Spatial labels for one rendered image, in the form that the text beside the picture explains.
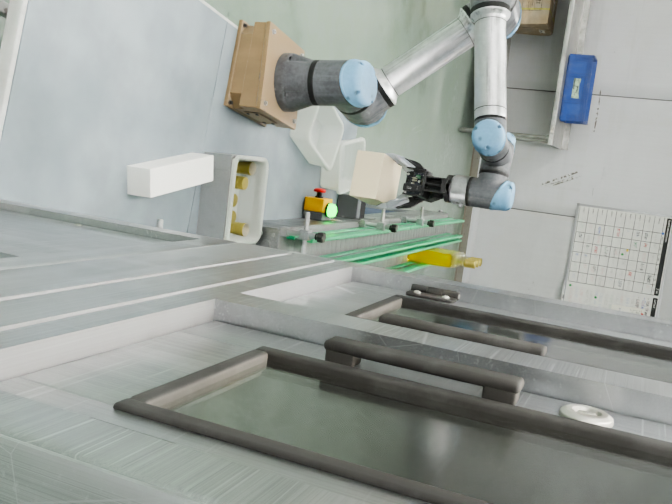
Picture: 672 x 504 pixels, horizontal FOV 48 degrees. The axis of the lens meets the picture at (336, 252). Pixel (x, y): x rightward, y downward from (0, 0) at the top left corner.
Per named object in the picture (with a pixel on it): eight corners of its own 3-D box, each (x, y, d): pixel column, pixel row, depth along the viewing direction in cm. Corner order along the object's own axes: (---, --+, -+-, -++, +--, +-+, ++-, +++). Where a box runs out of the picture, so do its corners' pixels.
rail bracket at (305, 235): (274, 271, 199) (317, 279, 195) (281, 208, 197) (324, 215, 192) (279, 270, 202) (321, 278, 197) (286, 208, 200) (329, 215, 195)
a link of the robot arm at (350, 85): (316, 51, 188) (367, 51, 184) (333, 71, 201) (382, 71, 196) (309, 97, 187) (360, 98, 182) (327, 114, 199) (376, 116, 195)
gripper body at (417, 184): (404, 164, 191) (450, 170, 187) (414, 171, 199) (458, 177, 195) (399, 194, 191) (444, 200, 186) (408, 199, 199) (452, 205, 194)
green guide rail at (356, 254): (282, 265, 203) (309, 270, 200) (283, 262, 203) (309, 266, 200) (446, 234, 364) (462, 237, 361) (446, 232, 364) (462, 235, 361)
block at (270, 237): (252, 260, 202) (275, 264, 199) (256, 225, 200) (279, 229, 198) (258, 259, 205) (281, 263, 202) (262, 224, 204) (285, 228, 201)
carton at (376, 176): (357, 150, 195) (384, 153, 193) (376, 162, 210) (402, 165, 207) (349, 195, 195) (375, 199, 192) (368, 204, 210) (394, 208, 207)
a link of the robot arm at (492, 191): (518, 183, 189) (511, 216, 189) (475, 177, 193) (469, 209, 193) (513, 175, 182) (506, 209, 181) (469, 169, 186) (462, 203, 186)
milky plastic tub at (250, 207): (196, 241, 186) (226, 246, 183) (205, 150, 183) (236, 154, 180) (232, 237, 202) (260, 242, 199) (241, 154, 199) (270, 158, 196)
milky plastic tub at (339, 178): (316, 140, 245) (341, 143, 242) (343, 134, 265) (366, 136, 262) (314, 192, 250) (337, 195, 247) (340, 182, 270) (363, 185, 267)
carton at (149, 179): (126, 165, 158) (150, 169, 155) (192, 152, 179) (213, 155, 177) (127, 194, 159) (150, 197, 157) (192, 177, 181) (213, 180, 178)
